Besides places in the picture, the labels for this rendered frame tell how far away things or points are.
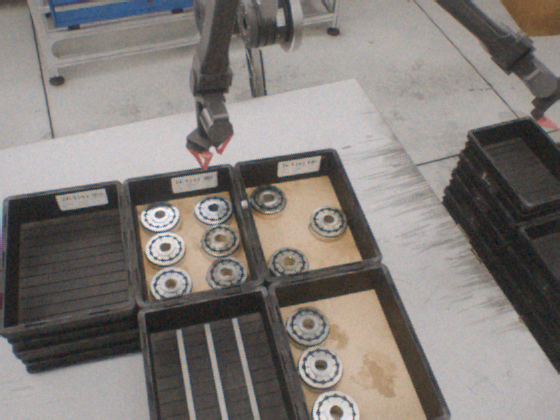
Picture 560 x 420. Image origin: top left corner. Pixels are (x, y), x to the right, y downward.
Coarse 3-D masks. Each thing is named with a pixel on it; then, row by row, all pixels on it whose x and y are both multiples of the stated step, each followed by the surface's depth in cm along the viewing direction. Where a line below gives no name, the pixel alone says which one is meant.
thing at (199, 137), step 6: (198, 120) 131; (198, 126) 133; (192, 132) 135; (198, 132) 134; (204, 132) 133; (186, 138) 134; (192, 138) 134; (198, 138) 134; (204, 138) 134; (192, 144) 134; (198, 144) 133; (204, 144) 133; (210, 144) 133; (204, 150) 133
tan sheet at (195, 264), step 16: (224, 192) 167; (192, 208) 163; (192, 224) 159; (144, 240) 155; (192, 240) 156; (144, 256) 152; (192, 256) 153; (240, 256) 153; (192, 272) 150; (208, 288) 147
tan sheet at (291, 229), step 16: (288, 192) 168; (304, 192) 168; (320, 192) 169; (288, 208) 164; (304, 208) 165; (256, 224) 160; (272, 224) 161; (288, 224) 161; (304, 224) 161; (272, 240) 157; (288, 240) 157; (304, 240) 158; (320, 240) 158; (352, 240) 158; (320, 256) 155; (336, 256) 155; (352, 256) 155
